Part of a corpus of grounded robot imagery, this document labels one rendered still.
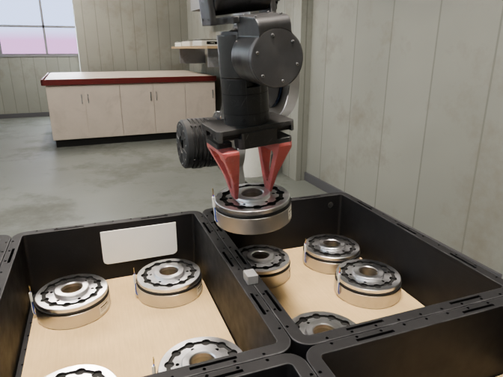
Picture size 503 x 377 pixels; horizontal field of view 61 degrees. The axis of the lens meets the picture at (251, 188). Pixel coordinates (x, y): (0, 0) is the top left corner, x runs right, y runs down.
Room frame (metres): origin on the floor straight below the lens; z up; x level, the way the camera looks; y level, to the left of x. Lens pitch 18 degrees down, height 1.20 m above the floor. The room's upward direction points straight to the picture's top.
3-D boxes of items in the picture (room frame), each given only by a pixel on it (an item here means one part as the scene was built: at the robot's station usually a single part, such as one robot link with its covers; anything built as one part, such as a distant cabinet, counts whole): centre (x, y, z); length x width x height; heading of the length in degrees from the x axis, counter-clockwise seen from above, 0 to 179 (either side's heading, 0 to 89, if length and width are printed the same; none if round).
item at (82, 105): (6.50, 1.85, 0.43); 2.21 x 1.79 x 0.85; 112
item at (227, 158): (0.53, 0.01, 1.07); 0.07 x 0.07 x 0.09; 24
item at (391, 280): (0.61, -0.19, 0.86); 0.10 x 0.10 x 0.01
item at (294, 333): (0.58, -0.12, 0.92); 0.40 x 0.30 x 0.02; 20
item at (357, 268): (0.61, -0.19, 0.86); 0.05 x 0.05 x 0.01
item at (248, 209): (0.54, 0.00, 1.01); 0.10 x 0.10 x 0.01
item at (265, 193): (0.54, 0.00, 1.02); 0.05 x 0.05 x 0.01
